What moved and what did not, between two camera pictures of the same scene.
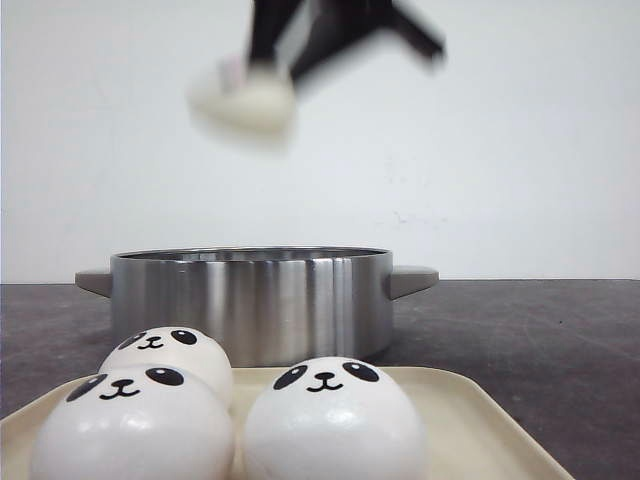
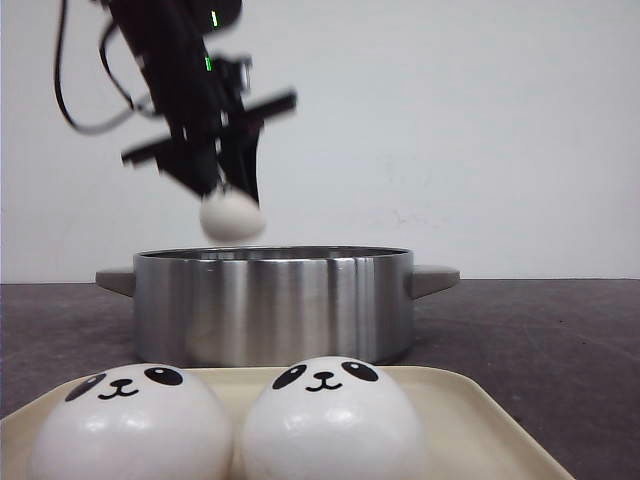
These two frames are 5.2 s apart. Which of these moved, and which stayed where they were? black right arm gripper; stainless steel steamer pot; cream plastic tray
Moved: black right arm gripper; stainless steel steamer pot
Stayed: cream plastic tray
